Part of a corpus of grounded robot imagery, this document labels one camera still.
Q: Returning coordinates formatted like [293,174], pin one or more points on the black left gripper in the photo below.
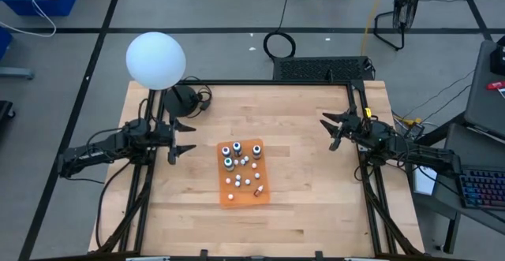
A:
[155,135]

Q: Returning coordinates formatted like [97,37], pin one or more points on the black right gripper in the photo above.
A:
[371,135]

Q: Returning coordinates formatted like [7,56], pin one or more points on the purple-capped food colouring bottle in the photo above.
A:
[225,151]

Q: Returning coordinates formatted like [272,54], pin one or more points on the green-capped food colouring bottle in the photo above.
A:
[229,162]

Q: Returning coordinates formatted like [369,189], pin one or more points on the blue-capped food colouring bottle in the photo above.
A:
[236,147]

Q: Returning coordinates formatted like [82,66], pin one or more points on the black-capped food colouring bottle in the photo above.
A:
[256,151]

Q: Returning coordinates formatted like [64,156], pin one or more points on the small orange dropper bottle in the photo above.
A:
[258,191]

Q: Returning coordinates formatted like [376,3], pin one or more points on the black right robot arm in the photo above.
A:
[426,154]

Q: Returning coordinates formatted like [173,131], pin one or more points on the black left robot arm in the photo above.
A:
[98,150]

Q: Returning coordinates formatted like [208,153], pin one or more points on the yellow tag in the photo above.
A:
[367,112]

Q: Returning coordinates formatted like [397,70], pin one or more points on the black mesh mat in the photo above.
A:
[323,68]

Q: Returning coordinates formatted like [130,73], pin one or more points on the white globe table lamp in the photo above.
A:
[155,60]

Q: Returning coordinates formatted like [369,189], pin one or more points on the orange translucent plastic bin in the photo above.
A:
[246,195]

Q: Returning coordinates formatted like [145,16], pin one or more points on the white paper sheet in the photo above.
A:
[424,182]

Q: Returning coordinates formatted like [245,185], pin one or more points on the grey desk with keyboard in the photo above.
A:
[453,142]

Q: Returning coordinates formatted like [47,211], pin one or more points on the black floor fan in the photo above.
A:
[405,4]

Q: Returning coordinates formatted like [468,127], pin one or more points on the black backlit keyboard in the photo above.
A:
[483,190]

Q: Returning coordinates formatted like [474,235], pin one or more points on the red desk item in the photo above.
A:
[496,85]

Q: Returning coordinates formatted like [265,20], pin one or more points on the black desk item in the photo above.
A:
[498,58]

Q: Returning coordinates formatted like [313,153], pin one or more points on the black floor object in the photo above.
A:
[6,111]

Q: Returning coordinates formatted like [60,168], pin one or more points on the grey floor stand foot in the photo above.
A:
[16,73]

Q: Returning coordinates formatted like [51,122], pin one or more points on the blue container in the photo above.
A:
[4,42]

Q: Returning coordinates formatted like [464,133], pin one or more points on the black aluminium table frame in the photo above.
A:
[256,83]

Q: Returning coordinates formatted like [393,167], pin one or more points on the black table edge bracket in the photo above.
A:
[203,253]
[319,255]

